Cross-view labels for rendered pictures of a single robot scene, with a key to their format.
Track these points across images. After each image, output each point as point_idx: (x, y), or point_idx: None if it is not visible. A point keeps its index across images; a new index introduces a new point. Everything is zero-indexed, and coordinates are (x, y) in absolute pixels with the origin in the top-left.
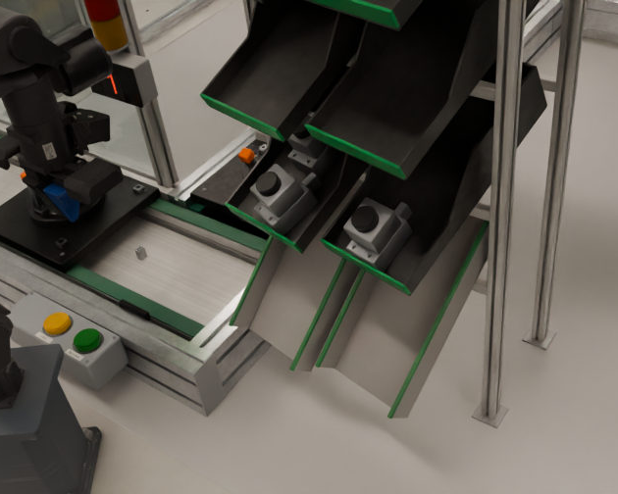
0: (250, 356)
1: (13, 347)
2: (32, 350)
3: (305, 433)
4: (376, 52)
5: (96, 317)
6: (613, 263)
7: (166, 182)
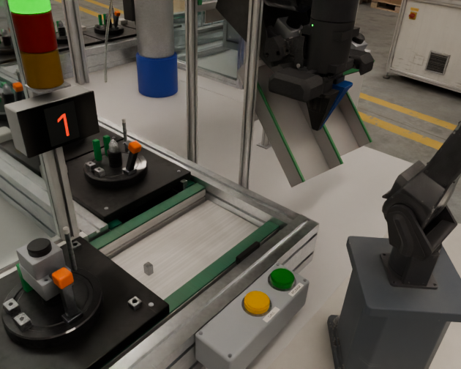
0: None
1: None
2: (357, 251)
3: (325, 219)
4: None
5: (250, 277)
6: (222, 121)
7: (77, 228)
